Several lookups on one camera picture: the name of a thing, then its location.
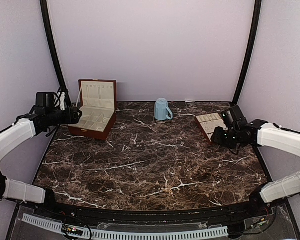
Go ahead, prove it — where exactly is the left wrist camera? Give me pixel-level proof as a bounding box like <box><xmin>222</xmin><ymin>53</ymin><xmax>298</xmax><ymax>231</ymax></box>
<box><xmin>35</xmin><ymin>92</ymin><xmax>66</xmax><ymax>111</ymax></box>

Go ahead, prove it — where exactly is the right black frame post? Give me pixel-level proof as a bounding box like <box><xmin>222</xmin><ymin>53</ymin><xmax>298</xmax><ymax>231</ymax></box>
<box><xmin>231</xmin><ymin>0</ymin><xmax>262</xmax><ymax>106</ymax></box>

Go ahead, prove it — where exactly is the black frame post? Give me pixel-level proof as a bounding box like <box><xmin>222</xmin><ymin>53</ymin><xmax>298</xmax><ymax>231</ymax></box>
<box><xmin>39</xmin><ymin>0</ymin><xmax>72</xmax><ymax>107</ymax></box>
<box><xmin>231</xmin><ymin>0</ymin><xmax>262</xmax><ymax>106</ymax></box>

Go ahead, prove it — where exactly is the white slotted cable duct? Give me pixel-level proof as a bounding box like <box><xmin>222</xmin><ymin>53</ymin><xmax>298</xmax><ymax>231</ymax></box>
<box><xmin>21</xmin><ymin>213</ymin><xmax>229</xmax><ymax>240</ymax></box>

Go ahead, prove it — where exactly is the light blue mug upside down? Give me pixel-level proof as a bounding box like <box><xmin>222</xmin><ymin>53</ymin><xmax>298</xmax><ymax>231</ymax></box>
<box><xmin>154</xmin><ymin>98</ymin><xmax>174</xmax><ymax>121</ymax></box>

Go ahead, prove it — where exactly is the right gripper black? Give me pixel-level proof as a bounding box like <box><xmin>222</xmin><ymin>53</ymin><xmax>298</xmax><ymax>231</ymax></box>
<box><xmin>211</xmin><ymin>126</ymin><xmax>240</xmax><ymax>149</ymax></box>

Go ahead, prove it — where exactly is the brown jewelry box cream lining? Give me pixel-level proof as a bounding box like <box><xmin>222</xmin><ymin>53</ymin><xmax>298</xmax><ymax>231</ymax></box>
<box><xmin>68</xmin><ymin>79</ymin><xmax>117</xmax><ymax>141</ymax></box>

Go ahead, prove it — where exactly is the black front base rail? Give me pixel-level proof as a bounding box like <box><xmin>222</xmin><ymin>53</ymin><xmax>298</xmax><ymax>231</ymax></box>
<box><xmin>12</xmin><ymin>199</ymin><xmax>294</xmax><ymax>227</ymax></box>

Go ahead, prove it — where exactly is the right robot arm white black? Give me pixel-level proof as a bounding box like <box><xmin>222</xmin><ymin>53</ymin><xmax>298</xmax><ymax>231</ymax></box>
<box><xmin>211</xmin><ymin>119</ymin><xmax>300</xmax><ymax>217</ymax></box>

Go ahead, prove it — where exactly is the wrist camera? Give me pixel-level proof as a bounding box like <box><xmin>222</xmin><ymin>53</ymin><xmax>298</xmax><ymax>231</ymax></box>
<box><xmin>220</xmin><ymin>105</ymin><xmax>248</xmax><ymax>130</ymax></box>
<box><xmin>35</xmin><ymin>92</ymin><xmax>66</xmax><ymax>111</ymax></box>

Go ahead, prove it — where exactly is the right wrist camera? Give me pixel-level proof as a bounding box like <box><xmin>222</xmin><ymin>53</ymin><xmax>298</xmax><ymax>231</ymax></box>
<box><xmin>220</xmin><ymin>105</ymin><xmax>248</xmax><ymax>130</ymax></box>

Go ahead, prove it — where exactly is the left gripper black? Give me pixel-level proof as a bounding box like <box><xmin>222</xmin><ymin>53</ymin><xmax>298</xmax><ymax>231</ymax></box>
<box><xmin>46</xmin><ymin>106</ymin><xmax>82</xmax><ymax>126</ymax></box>

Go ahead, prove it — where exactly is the left black frame post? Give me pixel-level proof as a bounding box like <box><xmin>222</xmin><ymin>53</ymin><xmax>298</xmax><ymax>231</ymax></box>
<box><xmin>39</xmin><ymin>0</ymin><xmax>72</xmax><ymax>107</ymax></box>

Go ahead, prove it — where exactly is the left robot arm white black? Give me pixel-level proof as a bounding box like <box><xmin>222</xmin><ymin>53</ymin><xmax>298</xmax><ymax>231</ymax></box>
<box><xmin>0</xmin><ymin>106</ymin><xmax>83</xmax><ymax>218</ymax></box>

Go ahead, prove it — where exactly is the brown jewelry tray cream lining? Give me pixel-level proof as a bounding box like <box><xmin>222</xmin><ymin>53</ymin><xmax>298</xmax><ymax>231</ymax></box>
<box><xmin>194</xmin><ymin>112</ymin><xmax>227</xmax><ymax>144</ymax></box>

